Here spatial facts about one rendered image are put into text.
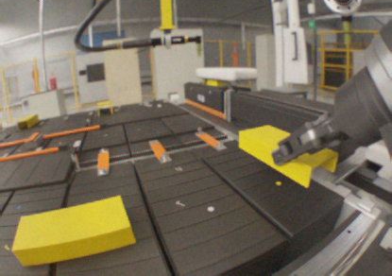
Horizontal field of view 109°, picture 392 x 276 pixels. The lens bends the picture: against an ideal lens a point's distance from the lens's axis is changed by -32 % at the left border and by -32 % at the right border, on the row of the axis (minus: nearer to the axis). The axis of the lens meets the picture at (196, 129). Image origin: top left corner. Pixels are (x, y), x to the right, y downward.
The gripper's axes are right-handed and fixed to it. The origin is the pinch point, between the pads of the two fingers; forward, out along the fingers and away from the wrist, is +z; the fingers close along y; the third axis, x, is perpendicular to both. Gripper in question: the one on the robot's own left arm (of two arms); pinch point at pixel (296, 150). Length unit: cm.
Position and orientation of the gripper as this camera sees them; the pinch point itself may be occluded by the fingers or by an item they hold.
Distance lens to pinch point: 32.1
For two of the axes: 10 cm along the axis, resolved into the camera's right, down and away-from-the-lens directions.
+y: -9.2, 1.6, -3.6
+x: 2.9, 9.0, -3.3
